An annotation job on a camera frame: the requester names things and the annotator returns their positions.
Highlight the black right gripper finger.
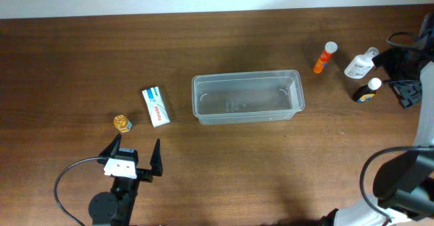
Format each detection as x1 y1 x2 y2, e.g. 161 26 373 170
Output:
372 48 402 71
391 81 422 109

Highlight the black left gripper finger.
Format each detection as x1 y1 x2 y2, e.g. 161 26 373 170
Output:
98 134 121 158
150 138 163 176

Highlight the dark bottle white cap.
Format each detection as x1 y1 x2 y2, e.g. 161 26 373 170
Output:
352 78 382 102

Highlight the orange tube white cap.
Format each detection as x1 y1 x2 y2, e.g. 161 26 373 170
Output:
313 41 338 74

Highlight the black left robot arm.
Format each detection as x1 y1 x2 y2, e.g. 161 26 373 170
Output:
88 134 163 226

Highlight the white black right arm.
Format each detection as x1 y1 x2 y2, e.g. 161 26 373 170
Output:
319 13 433 226

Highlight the clear plastic container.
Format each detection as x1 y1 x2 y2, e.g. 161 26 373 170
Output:
192 70 305 125

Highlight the small gold-lid jar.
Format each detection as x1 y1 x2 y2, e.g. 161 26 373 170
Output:
113 115 132 133

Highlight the white Panadol box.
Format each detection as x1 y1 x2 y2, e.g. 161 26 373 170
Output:
142 86 170 128

